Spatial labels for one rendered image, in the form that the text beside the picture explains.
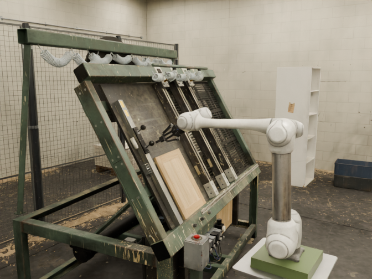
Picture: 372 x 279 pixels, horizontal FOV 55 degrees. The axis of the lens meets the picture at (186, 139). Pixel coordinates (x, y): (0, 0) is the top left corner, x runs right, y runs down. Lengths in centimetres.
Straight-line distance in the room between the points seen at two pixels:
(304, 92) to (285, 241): 449
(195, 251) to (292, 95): 455
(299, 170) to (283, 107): 113
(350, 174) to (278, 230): 471
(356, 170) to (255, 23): 373
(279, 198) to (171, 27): 770
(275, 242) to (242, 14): 681
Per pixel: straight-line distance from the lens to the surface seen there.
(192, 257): 219
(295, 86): 631
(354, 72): 752
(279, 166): 194
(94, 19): 858
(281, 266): 221
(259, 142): 815
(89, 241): 261
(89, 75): 231
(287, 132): 186
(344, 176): 666
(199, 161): 293
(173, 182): 260
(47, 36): 281
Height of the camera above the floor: 187
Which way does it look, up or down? 10 degrees down
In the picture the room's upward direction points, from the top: straight up
